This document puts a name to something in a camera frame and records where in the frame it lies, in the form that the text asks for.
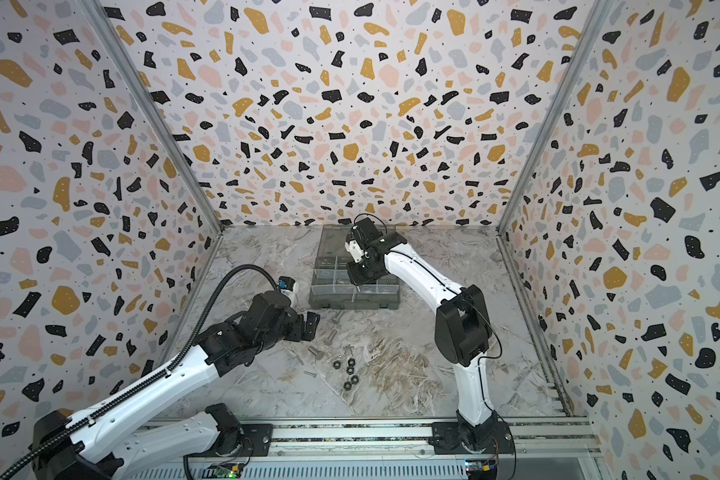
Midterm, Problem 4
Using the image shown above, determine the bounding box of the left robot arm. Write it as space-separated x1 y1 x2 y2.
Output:
31 291 320 479

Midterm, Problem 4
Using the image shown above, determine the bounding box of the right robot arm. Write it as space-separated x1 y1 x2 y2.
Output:
345 218 500 453

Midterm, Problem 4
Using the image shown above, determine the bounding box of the large silver hex bolt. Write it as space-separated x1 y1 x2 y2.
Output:
308 346 325 360

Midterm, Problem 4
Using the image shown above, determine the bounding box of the grey plastic organizer box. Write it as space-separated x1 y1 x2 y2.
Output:
307 224 402 311

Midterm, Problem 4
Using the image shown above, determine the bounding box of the left circuit board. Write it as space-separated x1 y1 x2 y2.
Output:
202 463 244 480

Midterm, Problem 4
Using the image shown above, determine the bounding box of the circuit board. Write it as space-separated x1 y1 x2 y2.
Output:
202 463 244 480
465 459 498 480

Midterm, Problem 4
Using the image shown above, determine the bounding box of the right circuit board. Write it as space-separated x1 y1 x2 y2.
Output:
465 459 498 480

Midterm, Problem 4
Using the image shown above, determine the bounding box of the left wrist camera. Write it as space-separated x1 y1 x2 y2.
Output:
278 275 297 297

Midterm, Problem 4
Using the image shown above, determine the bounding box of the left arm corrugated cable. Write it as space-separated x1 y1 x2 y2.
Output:
0 263 280 480

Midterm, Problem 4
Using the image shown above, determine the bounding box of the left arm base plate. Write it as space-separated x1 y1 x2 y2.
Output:
193 423 274 460

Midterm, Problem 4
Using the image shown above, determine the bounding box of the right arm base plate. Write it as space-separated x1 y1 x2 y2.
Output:
428 419 514 455

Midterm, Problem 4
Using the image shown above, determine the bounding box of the aluminium mounting rail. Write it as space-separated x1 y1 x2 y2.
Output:
92 416 607 464

